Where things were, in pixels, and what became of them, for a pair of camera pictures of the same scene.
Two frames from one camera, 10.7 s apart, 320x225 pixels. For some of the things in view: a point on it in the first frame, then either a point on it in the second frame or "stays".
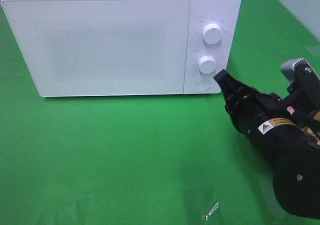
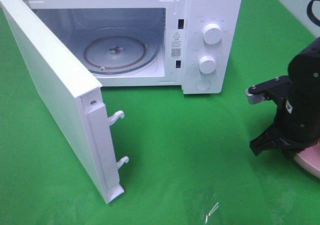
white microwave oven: x=82 y=40 stays
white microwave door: x=86 y=47 -> x=72 y=95
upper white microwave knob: x=212 y=33 stays
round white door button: x=203 y=85 stays
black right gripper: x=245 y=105 -> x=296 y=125
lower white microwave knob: x=207 y=64 stays
